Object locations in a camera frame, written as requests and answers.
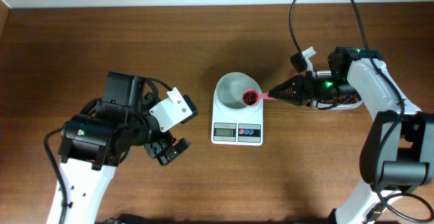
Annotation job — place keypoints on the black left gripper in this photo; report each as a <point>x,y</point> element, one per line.
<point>165,141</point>

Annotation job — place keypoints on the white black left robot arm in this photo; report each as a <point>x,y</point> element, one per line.
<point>98,139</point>

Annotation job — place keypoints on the pink measuring scoop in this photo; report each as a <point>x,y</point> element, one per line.
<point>252,97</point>

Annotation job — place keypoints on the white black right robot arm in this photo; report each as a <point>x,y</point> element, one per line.
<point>397,156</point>

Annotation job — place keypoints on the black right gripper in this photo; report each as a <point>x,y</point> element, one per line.
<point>306,89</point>

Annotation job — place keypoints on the white plastic bowl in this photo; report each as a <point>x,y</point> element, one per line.
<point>230,89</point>

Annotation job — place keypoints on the red adzuki beans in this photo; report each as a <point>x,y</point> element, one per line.
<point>341,101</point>

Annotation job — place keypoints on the clear plastic bean container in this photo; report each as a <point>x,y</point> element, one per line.
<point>333,94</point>

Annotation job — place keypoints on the white digital kitchen scale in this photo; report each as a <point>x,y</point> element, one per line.
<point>238,128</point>

